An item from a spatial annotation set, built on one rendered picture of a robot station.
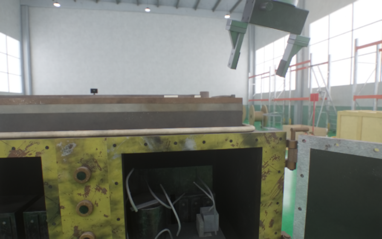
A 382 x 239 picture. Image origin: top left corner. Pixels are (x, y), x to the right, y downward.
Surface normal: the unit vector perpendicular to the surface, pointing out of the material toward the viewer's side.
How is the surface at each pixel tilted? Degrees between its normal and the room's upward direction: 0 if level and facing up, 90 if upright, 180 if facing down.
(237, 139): 90
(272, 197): 90
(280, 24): 114
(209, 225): 90
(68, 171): 90
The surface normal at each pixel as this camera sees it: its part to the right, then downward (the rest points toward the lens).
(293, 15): 0.13, 0.47
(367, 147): -0.77, 0.06
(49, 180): 0.17, 0.08
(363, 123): -0.99, 0.02
